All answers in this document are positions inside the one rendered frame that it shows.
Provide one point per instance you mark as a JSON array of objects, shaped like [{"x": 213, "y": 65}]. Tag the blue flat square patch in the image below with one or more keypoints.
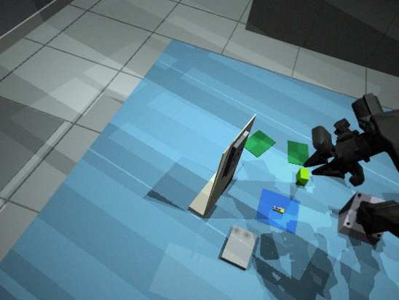
[{"x": 265, "y": 213}]

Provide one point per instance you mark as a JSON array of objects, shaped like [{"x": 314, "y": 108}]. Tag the grey panel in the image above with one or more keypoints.
[{"x": 221, "y": 179}]

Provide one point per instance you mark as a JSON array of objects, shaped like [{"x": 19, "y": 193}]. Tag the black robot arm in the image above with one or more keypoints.
[{"x": 381, "y": 133}]

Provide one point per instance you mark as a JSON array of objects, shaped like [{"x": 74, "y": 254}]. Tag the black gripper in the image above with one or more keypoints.
[{"x": 346, "y": 155}]

